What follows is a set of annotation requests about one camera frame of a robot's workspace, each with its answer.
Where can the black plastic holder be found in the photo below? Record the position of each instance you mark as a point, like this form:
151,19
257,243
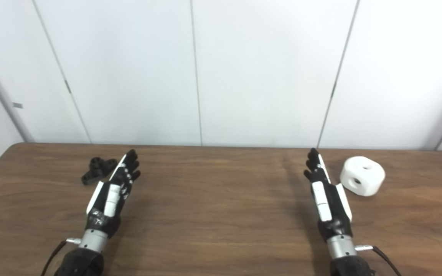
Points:
97,168

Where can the round white plastic piece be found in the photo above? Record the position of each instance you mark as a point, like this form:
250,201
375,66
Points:
370,180

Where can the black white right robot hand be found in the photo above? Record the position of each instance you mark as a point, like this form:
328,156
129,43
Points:
330,209

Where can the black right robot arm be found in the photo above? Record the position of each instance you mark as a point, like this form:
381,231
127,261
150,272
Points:
343,253

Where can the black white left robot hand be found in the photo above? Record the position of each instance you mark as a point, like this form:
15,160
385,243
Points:
104,203

